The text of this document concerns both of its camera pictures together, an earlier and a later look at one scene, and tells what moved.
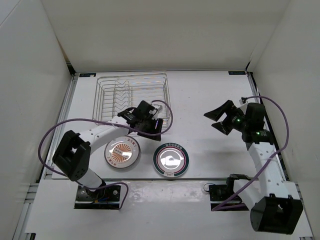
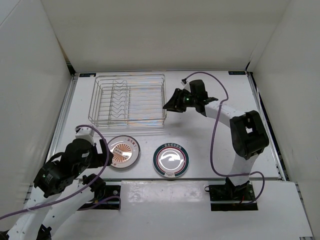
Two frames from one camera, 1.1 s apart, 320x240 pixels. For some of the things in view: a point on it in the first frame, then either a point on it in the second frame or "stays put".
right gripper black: (216, 114) → (174, 103)
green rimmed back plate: (171, 159) stays put
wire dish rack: (113, 94) stays put
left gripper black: (159, 127) → (100, 159)
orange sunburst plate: (122, 151) stays put
